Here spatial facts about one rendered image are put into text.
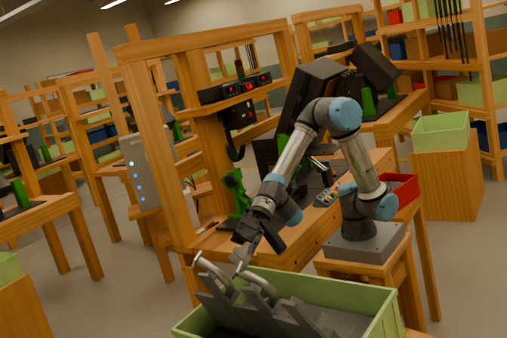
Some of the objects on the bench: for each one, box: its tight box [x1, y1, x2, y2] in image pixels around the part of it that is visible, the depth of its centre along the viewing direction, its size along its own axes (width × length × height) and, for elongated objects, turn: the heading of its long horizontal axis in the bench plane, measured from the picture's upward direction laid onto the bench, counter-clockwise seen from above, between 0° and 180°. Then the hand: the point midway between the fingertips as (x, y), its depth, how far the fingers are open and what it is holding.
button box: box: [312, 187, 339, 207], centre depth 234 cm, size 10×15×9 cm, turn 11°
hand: (242, 271), depth 126 cm, fingers closed on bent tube, 3 cm apart
